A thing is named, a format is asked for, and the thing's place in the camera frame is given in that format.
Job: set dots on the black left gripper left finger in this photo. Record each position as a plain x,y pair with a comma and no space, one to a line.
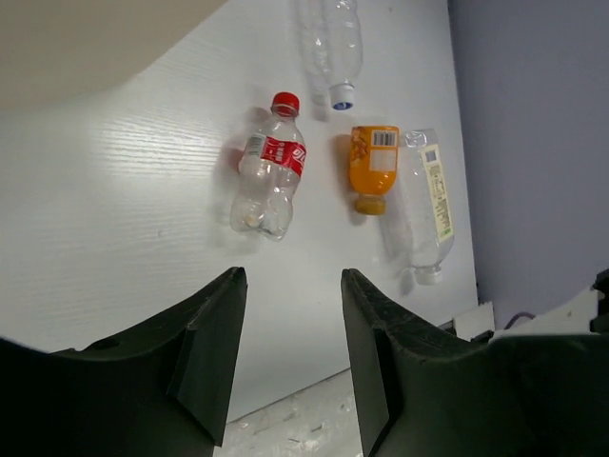
159,388

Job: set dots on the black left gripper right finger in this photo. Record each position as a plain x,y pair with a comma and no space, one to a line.
422,391

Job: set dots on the orange juice bottle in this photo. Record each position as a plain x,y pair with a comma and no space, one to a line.
373,164

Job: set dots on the red label cola bottle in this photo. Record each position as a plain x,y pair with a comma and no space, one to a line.
270,170

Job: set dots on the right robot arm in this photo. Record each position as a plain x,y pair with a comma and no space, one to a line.
586,313

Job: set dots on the cream plastic bin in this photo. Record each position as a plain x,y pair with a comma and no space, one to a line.
53,50

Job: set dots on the clear bottle white cap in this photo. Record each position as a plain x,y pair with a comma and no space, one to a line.
331,46

